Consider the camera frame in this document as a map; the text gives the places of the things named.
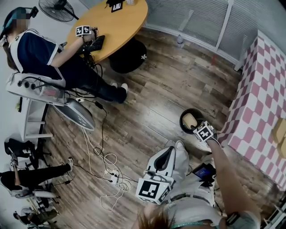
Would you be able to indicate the black standing fan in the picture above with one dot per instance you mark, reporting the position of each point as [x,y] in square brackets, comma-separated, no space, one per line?
[57,10]

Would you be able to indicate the clear water bottle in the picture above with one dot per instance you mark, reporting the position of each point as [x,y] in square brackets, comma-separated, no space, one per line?
[180,41]

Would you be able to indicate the white chair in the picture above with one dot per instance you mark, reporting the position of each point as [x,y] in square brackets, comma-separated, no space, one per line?
[76,111]

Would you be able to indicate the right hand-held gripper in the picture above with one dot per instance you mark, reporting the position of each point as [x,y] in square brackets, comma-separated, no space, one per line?
[204,133]

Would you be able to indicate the white shelf unit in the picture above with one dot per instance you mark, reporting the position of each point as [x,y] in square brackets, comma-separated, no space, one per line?
[35,118]

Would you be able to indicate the white power strip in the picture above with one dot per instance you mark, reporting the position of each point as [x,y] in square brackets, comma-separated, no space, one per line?
[112,176]

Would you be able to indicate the black handheld screen device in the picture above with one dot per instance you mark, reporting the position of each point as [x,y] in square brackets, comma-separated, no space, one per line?
[203,173]

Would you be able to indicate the person's white shoe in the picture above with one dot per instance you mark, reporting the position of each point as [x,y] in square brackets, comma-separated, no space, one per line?
[179,144]

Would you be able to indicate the beige container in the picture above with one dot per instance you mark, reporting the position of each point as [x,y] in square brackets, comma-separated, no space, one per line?
[280,130]
[189,119]
[282,149]

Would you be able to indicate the round wooden table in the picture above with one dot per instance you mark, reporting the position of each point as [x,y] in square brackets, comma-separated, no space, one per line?
[116,26]

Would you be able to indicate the window blinds partition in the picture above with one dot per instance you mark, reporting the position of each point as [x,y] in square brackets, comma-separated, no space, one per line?
[201,20]

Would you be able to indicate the person's white trouser leg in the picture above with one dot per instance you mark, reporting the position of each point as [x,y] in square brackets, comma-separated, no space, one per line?
[182,165]

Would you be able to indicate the black wristwatch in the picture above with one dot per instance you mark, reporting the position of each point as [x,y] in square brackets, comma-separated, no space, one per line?
[232,218]

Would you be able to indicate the black keyboard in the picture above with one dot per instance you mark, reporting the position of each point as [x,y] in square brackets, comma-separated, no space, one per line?
[93,45]

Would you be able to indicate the black round table base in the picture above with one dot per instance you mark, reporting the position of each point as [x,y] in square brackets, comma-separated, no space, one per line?
[127,58]

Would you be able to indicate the person's right forearm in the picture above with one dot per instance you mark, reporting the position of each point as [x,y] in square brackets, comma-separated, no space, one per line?
[225,174]

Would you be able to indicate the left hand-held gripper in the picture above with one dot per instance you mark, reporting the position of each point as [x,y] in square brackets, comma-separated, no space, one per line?
[152,189]

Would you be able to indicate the black office chair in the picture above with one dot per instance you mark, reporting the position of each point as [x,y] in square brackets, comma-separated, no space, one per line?
[21,148]

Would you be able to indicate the black round trash bin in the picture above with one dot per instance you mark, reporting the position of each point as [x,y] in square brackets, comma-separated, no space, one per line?
[184,127]

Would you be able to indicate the pink checkered table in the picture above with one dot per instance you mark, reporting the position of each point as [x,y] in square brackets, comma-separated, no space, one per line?
[257,107]

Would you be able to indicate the hand-held gripper on table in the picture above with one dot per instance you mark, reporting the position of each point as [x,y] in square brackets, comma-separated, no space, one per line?
[116,5]

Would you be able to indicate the person's white vest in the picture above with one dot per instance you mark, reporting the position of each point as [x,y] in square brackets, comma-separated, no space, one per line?
[192,212]

